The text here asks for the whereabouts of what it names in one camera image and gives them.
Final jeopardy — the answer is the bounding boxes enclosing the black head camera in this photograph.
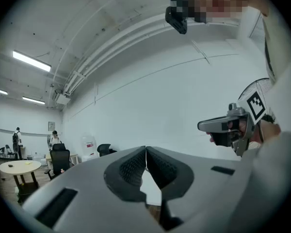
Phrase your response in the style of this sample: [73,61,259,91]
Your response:
[165,0,188,35]

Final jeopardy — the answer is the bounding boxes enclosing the black standing fan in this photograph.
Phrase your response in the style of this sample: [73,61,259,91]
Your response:
[237,78,278,125]

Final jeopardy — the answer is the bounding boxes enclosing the person's beige clothing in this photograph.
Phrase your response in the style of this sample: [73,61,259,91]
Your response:
[240,6,291,233]

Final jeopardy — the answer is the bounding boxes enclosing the light wooden desk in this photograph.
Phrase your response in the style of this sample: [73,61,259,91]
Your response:
[45,152,79,166]

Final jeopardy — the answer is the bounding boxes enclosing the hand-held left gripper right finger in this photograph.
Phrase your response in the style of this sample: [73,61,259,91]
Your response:
[146,145,255,232]

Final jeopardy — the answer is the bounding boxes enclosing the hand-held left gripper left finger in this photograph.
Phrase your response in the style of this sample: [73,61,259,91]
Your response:
[21,145,165,233]

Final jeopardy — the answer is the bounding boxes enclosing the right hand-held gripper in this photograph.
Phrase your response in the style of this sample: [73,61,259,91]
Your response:
[197,91,268,158]

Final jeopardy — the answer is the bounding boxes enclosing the white ceiling pipes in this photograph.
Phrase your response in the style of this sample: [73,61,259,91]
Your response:
[63,15,241,95]

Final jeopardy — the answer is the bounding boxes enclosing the white wall vent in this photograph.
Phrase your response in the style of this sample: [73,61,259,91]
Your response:
[248,13,267,44]

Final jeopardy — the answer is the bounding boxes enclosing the person's right forearm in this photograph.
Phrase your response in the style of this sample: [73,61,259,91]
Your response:
[258,119,282,143]

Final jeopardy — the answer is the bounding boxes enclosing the white ceiling air unit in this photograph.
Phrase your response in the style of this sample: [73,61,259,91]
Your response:
[54,92,71,106]

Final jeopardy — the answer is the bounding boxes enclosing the black box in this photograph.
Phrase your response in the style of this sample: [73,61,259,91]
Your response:
[16,182,40,203]

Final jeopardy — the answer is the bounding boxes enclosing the round beige table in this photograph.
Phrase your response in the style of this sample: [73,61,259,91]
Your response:
[0,160,43,197]

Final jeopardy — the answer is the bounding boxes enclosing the black mesh office chair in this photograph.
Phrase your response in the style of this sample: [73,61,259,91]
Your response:
[43,143,71,180]

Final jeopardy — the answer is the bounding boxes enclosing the clear water jug red label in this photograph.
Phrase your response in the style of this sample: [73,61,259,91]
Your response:
[81,133,98,156]

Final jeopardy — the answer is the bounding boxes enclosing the white water dispenser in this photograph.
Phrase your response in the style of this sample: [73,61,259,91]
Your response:
[81,154,99,164]

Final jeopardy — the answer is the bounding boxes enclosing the person's right hand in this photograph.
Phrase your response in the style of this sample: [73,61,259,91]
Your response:
[237,118,250,138]

